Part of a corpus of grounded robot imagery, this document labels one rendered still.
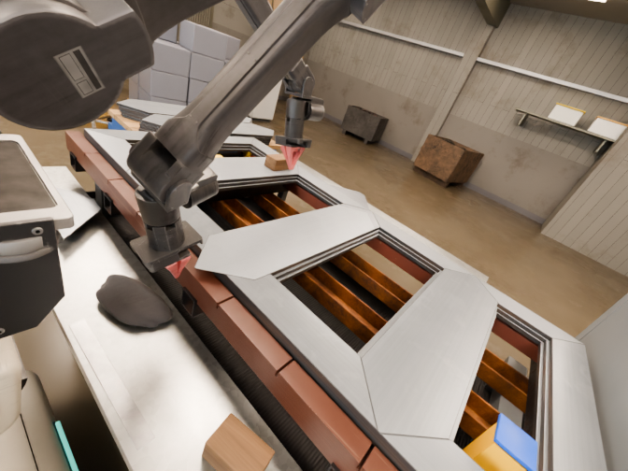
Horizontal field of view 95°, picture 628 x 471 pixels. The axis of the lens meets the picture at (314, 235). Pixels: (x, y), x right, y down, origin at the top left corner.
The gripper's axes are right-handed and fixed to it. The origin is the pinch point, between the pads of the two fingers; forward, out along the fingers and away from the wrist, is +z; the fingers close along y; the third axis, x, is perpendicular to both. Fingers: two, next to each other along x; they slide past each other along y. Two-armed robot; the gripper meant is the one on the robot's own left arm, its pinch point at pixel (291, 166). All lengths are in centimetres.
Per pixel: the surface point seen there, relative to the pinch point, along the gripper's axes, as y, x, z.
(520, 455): -74, 26, 28
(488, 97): 79, -703, -91
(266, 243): -13.2, 21.8, 16.1
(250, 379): -22, 33, 49
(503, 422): -71, 22, 27
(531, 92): 5, -702, -105
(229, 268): -17.0, 36.2, 16.6
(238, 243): -10.4, 28.6, 15.1
